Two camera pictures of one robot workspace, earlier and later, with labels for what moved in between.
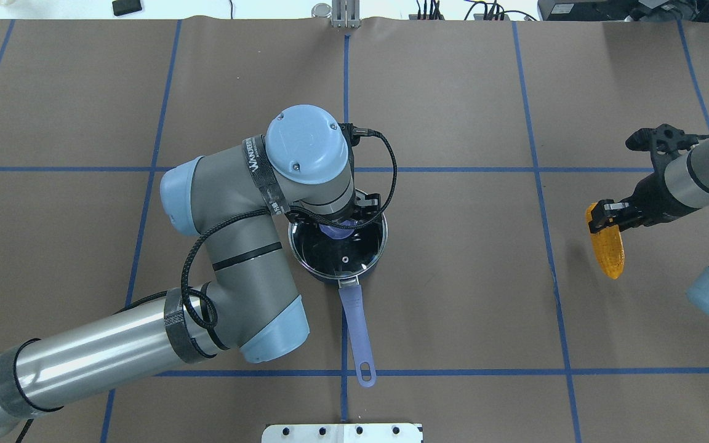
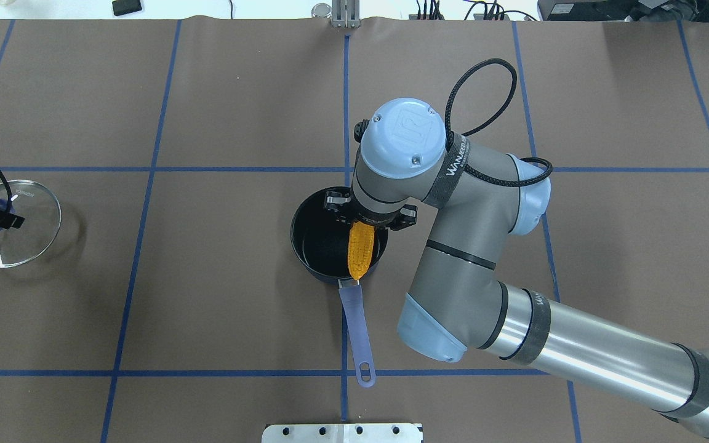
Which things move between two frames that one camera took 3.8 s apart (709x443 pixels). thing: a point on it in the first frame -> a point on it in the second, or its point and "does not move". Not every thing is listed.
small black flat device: (125, 7) does not move
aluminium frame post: (346, 13) does not move
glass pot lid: (335, 253) -> (19, 247)
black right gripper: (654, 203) -> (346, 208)
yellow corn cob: (610, 246) -> (360, 243)
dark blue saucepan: (343, 256) does not move
